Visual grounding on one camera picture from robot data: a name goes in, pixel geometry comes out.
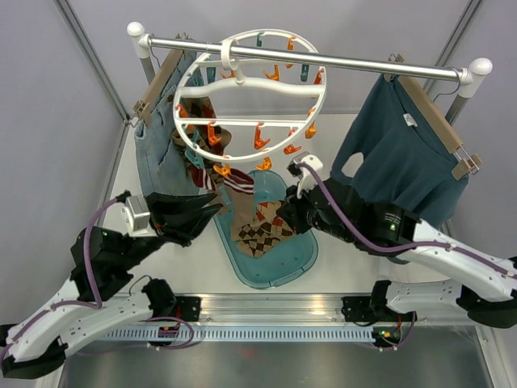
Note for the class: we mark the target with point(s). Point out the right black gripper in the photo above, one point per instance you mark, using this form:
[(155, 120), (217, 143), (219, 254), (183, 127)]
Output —
[(290, 210)]

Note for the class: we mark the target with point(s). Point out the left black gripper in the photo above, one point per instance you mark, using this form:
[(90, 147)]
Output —
[(168, 208)]

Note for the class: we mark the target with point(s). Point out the brown argyle sock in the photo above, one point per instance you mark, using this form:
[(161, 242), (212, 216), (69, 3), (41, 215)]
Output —
[(256, 240), (203, 141)]

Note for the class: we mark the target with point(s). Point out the teal clip front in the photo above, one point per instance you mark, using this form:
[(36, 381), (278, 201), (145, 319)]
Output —
[(195, 160)]

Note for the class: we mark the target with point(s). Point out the beige orange argyle sock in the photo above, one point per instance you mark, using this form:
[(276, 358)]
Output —
[(198, 108)]

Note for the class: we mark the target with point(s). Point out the white round clip hanger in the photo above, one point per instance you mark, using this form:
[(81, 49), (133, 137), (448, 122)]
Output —
[(265, 106)]

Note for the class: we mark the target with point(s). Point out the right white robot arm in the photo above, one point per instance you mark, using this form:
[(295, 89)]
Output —
[(481, 286)]

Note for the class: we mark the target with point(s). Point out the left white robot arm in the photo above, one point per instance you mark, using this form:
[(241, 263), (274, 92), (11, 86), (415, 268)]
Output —
[(119, 236)]

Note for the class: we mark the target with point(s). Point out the orange clip right rim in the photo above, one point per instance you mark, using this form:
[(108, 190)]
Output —
[(265, 165)]

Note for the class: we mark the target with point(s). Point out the orange clip front left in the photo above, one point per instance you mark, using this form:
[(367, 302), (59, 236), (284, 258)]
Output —
[(222, 167)]

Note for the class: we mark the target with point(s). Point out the left beige clothes hanger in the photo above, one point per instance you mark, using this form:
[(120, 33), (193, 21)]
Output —
[(157, 79)]

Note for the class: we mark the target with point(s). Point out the beige clothes hanger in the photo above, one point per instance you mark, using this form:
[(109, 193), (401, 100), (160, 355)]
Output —
[(157, 79), (434, 117)]

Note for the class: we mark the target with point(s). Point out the right beige clothes hanger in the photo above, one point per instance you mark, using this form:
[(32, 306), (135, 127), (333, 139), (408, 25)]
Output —
[(434, 117)]

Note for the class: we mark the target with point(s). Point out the blue denim garment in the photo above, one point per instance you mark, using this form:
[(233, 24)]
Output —
[(160, 167)]

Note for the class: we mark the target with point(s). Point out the teal plastic basin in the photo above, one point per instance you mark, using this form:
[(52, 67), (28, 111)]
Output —
[(283, 262)]

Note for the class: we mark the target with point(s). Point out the teal long sleeve shirt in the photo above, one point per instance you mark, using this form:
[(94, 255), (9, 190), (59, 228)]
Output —
[(392, 155)]

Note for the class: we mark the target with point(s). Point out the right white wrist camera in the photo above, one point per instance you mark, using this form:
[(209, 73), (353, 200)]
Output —
[(301, 167)]

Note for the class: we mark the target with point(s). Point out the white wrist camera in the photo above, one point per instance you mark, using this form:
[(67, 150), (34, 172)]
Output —
[(136, 215), (301, 167)]

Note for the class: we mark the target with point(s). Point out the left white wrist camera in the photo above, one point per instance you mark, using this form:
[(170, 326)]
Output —
[(136, 215)]

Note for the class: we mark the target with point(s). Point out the white slotted cable duct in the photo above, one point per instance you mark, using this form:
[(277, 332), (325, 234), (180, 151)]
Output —
[(243, 334)]

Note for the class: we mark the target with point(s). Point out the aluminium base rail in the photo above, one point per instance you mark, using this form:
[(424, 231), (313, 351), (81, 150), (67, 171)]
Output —
[(282, 307)]

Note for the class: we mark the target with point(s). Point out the metal clothes rack rail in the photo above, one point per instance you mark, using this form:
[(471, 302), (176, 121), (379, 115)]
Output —
[(231, 53)]

